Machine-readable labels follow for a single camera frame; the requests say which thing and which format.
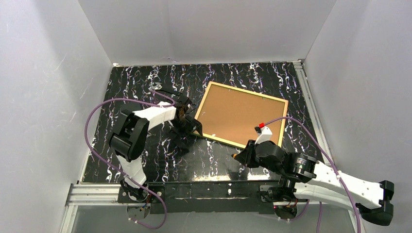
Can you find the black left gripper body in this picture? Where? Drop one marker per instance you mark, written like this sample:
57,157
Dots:
185,125

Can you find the aluminium rail right side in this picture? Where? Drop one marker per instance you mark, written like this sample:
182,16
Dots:
303,80

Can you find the black small tool on table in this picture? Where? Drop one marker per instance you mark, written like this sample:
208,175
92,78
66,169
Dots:
161,87

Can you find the aluminium rail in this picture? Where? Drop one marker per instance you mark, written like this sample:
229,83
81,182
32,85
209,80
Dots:
303,80
94,208

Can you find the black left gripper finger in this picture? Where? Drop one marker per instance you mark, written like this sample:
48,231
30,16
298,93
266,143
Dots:
178,138
195,126

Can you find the green wooden photo frame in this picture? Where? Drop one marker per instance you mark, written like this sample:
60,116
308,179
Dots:
229,114

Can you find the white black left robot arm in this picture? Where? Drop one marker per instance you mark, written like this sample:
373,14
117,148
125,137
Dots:
129,134

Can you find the aluminium rail front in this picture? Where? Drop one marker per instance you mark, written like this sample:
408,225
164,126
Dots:
94,208

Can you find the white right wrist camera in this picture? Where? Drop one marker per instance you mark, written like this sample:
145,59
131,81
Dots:
264,133

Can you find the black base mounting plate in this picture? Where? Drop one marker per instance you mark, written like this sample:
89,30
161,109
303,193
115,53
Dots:
213,196

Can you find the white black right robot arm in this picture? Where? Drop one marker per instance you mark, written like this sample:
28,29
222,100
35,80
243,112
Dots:
304,177

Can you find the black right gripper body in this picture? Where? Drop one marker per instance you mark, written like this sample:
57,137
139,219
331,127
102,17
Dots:
246,155

